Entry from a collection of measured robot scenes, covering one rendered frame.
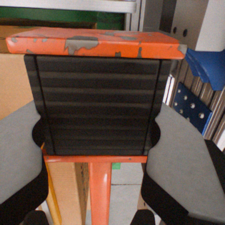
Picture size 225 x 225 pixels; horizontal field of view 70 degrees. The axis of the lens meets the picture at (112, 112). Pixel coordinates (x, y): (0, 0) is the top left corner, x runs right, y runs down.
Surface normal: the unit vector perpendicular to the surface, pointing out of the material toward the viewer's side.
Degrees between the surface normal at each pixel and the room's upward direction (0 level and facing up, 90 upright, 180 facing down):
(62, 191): 0
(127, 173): 0
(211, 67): 0
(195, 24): 90
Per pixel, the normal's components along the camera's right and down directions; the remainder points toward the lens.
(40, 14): 0.03, 0.53
